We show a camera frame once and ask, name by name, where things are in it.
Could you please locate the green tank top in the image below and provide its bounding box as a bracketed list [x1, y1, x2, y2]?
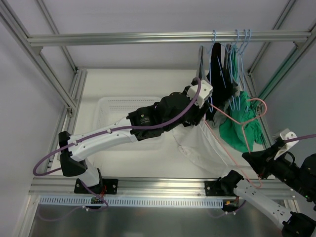
[219, 48, 264, 154]

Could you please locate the white plastic basket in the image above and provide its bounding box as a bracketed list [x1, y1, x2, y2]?
[95, 96, 165, 151]

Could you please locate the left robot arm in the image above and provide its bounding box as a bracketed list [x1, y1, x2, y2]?
[58, 81, 213, 194]

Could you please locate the blue hanger with green top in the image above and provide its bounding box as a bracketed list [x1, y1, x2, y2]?
[229, 30, 248, 111]

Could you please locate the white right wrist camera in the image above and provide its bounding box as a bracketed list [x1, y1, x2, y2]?
[273, 128, 298, 160]

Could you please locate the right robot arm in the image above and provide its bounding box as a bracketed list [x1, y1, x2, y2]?
[215, 147, 316, 237]

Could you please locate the aluminium hanging rail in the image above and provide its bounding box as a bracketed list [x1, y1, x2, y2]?
[27, 30, 312, 47]

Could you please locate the blue hanger with black top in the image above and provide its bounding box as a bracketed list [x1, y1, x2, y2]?
[217, 43, 240, 111]

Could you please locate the white tank top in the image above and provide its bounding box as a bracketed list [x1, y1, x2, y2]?
[172, 121, 242, 177]

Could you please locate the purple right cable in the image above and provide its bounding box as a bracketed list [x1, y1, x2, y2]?
[286, 133, 316, 143]

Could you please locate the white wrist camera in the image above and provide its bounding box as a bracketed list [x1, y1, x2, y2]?
[187, 78, 213, 109]
[273, 128, 298, 160]

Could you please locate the white slotted cable duct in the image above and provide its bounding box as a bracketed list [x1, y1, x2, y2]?
[39, 196, 224, 209]

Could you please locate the purple cable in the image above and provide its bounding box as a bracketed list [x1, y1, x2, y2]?
[33, 77, 202, 177]
[286, 133, 316, 143]

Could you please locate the grey tank top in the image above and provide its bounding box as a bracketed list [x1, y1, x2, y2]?
[197, 46, 228, 128]

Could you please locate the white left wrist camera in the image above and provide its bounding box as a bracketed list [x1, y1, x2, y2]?
[187, 78, 213, 109]

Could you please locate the black tank top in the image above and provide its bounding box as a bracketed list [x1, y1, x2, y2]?
[207, 43, 233, 108]

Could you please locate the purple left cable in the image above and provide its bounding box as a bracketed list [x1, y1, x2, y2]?
[33, 77, 202, 177]

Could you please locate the aluminium front rail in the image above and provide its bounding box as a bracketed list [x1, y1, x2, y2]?
[28, 176, 298, 200]

